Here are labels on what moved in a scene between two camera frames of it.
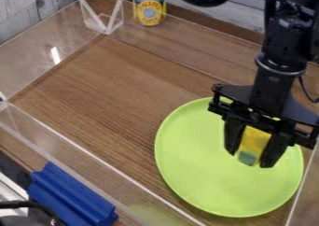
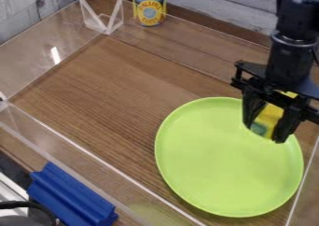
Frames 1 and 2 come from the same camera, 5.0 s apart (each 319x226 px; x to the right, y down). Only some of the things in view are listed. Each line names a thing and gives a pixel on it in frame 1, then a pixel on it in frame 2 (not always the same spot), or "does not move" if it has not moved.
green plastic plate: [207, 177] does not move
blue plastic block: [72, 203] does not move
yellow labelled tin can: [149, 6] does not move
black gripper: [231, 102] -> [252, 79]
